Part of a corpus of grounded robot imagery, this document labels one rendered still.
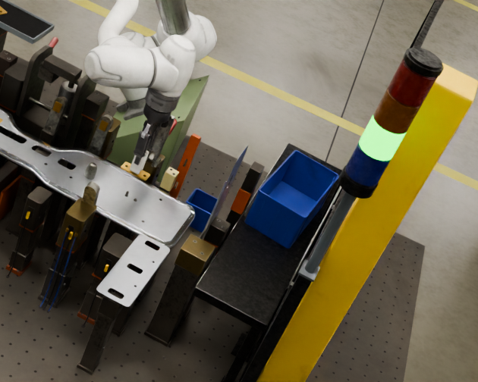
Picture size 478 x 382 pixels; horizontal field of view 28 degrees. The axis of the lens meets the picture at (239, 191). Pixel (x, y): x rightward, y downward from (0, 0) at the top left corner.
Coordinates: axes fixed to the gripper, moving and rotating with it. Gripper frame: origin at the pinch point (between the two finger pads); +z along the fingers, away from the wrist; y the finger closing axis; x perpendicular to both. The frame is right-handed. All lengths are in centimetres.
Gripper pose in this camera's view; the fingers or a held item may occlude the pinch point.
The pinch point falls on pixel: (139, 161)
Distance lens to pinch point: 275.7
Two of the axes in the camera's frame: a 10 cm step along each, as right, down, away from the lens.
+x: 8.8, 4.6, -0.8
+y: -3.3, 4.8, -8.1
